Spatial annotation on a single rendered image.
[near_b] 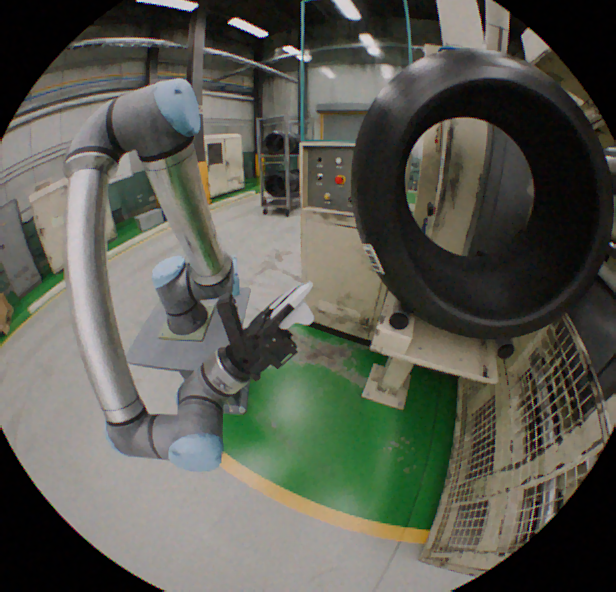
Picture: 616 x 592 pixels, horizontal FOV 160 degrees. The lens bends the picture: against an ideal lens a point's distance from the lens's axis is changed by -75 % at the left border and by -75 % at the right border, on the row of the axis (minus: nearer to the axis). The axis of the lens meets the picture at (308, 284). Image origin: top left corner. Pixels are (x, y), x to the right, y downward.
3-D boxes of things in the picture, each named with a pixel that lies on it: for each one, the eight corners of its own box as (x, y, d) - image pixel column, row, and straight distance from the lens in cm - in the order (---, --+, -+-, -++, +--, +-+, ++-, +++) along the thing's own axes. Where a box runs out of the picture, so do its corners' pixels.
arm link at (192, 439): (172, 474, 48) (180, 425, 54) (231, 474, 43) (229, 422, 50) (146, 448, 41) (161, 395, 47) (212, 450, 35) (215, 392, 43)
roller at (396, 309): (402, 253, 78) (414, 249, 78) (407, 264, 80) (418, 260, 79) (385, 316, 48) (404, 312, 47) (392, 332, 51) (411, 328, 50)
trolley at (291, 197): (291, 200, 559) (290, 123, 551) (318, 203, 528) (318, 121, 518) (257, 215, 452) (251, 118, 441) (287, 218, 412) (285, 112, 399)
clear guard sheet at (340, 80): (302, 142, 125) (303, 2, 160) (410, 149, 111) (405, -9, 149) (301, 142, 124) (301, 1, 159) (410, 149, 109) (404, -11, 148)
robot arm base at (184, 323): (164, 336, 98) (154, 319, 92) (173, 306, 111) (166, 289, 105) (205, 333, 91) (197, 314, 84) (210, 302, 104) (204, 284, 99)
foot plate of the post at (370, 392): (373, 364, 154) (374, 361, 151) (410, 375, 156) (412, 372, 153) (361, 397, 139) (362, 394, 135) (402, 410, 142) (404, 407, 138)
